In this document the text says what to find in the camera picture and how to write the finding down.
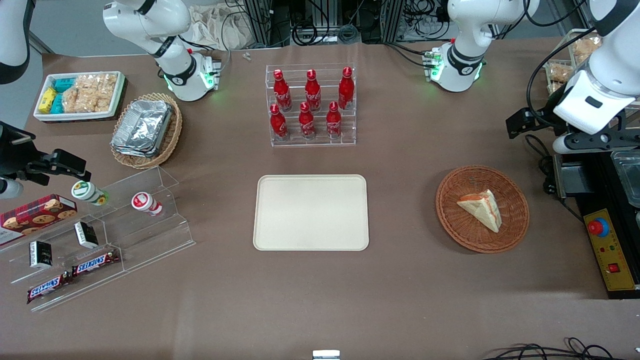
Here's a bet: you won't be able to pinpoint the red lidded yogurt cup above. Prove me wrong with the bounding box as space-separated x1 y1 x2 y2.
131 192 164 217

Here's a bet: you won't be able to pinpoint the black floor cables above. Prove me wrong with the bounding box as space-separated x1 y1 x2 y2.
482 337 640 360

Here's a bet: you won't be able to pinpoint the light wicker basket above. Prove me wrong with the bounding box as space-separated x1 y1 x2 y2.
110 92 183 170

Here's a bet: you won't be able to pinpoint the clear acrylic stepped shelf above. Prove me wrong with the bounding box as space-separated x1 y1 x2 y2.
0 166 197 313

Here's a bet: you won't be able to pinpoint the black countertop appliance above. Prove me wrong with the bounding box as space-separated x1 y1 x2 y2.
552 149 640 300

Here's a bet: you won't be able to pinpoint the brown wicker basket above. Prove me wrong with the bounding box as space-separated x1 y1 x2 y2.
435 165 530 254

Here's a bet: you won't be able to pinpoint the yellow snack box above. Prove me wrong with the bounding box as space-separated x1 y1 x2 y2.
38 87 58 114

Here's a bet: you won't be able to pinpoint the coiled background cables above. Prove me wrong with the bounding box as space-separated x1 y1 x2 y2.
291 17 362 47

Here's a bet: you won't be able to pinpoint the black arm base cables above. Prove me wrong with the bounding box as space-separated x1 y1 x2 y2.
384 41 436 69

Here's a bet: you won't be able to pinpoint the white wire rack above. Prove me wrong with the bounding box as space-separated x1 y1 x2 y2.
544 28 603 97

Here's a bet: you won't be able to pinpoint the snickers chocolate bar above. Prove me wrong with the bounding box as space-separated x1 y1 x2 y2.
71 249 121 277
26 274 72 305

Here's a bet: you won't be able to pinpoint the clear appliance pan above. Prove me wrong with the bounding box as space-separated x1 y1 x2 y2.
611 150 640 209

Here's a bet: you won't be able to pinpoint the black appliance power cable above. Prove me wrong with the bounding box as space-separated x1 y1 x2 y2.
524 134 586 224

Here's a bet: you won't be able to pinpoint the triangular sandwich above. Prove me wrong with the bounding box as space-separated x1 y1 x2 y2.
456 189 502 234

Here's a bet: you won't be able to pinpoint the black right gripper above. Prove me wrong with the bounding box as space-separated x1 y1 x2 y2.
0 122 92 182

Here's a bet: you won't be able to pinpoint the small black white box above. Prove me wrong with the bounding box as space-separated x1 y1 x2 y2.
29 240 54 269
74 221 100 249

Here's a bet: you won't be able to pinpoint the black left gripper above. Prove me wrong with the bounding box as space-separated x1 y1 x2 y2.
506 87 569 139

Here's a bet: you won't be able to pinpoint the clear acrylic bottle rack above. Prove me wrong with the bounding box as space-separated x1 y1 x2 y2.
265 63 357 148

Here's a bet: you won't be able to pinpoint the rice cracker pack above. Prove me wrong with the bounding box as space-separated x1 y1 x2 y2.
62 89 114 114
75 73 118 97

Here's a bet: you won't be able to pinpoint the white snack tray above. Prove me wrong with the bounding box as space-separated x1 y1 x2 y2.
33 71 126 122

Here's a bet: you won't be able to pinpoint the stacked aluminium foil containers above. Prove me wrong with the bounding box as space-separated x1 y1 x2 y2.
110 99 173 158

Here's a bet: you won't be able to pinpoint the red cookie box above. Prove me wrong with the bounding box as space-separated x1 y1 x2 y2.
0 194 78 246

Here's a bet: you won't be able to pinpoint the green lidded yogurt cup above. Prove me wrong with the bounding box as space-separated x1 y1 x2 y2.
71 180 110 207

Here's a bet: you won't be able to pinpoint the beige cloth bag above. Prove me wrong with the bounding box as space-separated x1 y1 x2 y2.
187 4 251 51

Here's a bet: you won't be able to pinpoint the red cola bottle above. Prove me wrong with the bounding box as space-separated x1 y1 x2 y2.
269 103 289 142
326 101 343 140
304 69 322 112
273 69 293 113
298 102 316 141
338 66 355 111

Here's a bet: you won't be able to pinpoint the beige rectangular tray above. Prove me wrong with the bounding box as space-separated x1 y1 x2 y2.
253 174 370 251

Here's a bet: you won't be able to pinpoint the yellow emergency stop box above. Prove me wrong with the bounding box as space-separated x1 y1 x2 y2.
583 208 638 292

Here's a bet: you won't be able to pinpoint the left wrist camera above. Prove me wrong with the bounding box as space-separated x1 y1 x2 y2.
552 131 627 155

